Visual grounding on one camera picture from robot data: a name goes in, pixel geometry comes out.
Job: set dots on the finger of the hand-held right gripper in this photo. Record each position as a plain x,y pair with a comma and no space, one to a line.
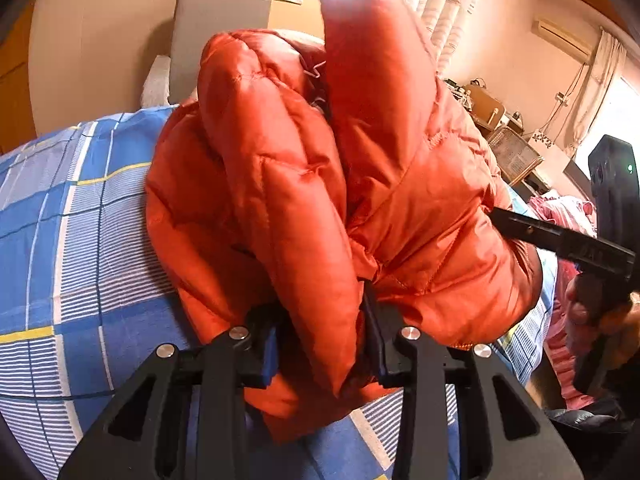
560,237

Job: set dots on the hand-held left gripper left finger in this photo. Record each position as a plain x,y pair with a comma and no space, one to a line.
269,357

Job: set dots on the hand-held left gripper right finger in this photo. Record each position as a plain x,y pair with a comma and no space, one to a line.
386,345

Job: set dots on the orange down jacket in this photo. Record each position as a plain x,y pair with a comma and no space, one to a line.
310,175

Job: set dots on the person's right hand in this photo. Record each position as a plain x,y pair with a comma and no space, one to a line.
625,322

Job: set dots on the pink striped cloth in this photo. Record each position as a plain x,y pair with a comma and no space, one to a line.
560,210

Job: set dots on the white floral print box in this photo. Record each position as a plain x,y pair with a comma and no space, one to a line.
547,144

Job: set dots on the wicker basket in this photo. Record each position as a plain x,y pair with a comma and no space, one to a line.
515,152

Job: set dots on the white sheer curtain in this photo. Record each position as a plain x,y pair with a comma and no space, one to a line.
602,85

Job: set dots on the white air conditioner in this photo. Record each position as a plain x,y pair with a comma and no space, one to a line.
562,37

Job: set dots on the blue checked bed sheet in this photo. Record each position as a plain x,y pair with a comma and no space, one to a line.
75,260

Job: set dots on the small white pillow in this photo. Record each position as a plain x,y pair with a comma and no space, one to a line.
156,82

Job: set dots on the grey and yellow padded headboard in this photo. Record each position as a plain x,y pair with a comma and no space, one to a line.
215,30

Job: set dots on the wooden wardrobe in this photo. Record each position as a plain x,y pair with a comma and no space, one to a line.
17,75

